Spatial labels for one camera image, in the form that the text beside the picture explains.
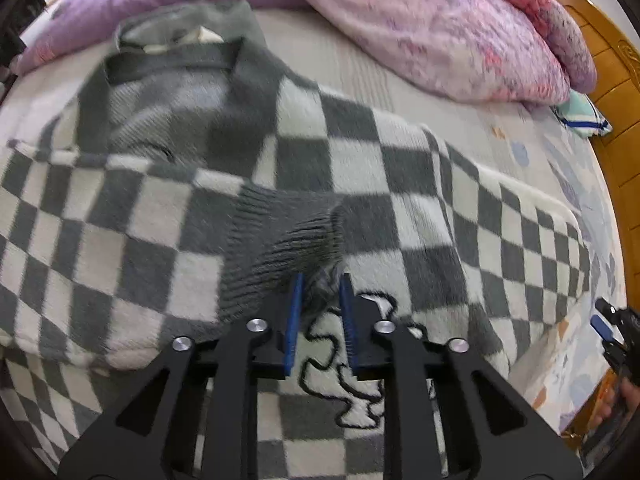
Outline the grey green garment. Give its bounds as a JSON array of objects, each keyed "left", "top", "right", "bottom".
[{"left": 113, "top": 0, "right": 267, "bottom": 54}]

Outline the blue striped pillow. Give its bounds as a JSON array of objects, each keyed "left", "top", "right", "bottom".
[{"left": 551, "top": 90, "right": 613, "bottom": 139}]

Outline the grey white checkered cardigan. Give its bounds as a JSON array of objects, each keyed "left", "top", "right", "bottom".
[{"left": 0, "top": 34, "right": 591, "bottom": 480}]

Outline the floral bed sheet mattress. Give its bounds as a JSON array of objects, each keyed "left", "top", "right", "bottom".
[{"left": 0, "top": 4, "right": 629, "bottom": 441}]

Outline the wooden headboard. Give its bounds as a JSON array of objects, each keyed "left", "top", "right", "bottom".
[{"left": 556, "top": 0, "right": 640, "bottom": 309}]

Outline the person's hand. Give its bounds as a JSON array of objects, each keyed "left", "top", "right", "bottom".
[{"left": 596, "top": 376, "right": 640, "bottom": 428}]

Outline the purple floral quilt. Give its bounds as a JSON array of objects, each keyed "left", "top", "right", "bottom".
[{"left": 12, "top": 0, "right": 598, "bottom": 105}]

